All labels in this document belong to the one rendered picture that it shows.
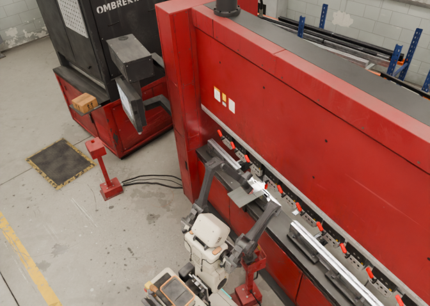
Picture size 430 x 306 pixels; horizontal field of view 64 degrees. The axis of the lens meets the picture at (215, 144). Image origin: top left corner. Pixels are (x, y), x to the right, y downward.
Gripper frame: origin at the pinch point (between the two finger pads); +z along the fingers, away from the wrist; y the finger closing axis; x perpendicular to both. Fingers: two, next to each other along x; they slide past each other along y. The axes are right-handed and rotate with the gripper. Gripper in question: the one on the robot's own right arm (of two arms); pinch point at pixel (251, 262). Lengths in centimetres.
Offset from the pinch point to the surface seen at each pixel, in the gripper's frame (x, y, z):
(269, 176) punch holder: 32, 43, -45
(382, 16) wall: 276, 392, 78
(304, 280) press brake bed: -29.9, 27.9, 9.0
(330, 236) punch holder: -31, 52, -40
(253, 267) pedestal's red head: -5.2, -1.3, -0.7
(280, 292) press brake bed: -6, 12, 74
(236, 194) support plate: 47, 17, -23
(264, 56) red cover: 44, 64, -140
